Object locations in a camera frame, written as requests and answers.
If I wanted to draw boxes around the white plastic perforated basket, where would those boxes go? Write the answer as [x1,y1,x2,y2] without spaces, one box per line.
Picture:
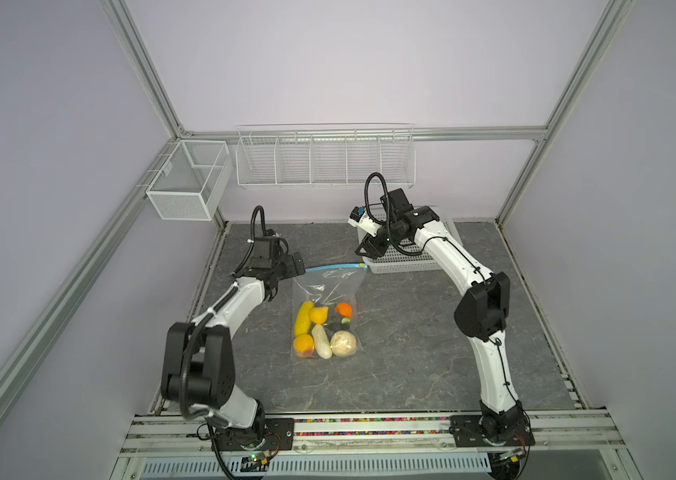
[361,205,466,275]

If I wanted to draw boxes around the yellow toy banana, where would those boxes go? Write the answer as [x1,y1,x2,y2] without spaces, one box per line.
[294,301,314,337]

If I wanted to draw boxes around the yellow toy lemon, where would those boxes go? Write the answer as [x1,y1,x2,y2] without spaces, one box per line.
[309,307,330,325]

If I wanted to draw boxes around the clear zip top bag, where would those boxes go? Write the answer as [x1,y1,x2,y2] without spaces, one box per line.
[291,263,369,361]

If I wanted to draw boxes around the orange toy carrot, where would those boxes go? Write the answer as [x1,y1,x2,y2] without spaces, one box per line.
[336,302,353,320]

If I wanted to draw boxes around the orange yellow toy fruit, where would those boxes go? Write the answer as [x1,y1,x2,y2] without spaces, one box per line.
[293,333,315,358]

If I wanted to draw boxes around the white toy radish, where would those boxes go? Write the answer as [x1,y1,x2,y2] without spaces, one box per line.
[311,324,333,359]

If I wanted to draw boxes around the beige round toy bun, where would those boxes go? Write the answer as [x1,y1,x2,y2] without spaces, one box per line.
[330,331,358,357]

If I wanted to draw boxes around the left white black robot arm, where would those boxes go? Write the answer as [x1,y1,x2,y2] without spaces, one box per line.
[160,205,306,445]

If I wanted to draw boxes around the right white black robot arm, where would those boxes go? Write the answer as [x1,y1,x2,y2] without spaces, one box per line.
[348,189,535,447]

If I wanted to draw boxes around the small white mesh box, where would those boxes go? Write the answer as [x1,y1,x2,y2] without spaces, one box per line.
[146,140,233,221]

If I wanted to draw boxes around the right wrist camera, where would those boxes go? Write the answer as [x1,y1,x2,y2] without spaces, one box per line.
[348,206,382,237]

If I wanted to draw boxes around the long white wire shelf basket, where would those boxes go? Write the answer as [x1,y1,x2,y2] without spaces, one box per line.
[236,123,417,188]

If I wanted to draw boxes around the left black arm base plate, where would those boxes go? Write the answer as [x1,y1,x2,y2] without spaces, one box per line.
[215,417,295,452]

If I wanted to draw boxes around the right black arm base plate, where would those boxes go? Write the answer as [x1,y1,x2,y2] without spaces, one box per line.
[448,414,536,447]

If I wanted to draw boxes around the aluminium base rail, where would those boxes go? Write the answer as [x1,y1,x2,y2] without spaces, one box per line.
[119,410,627,457]

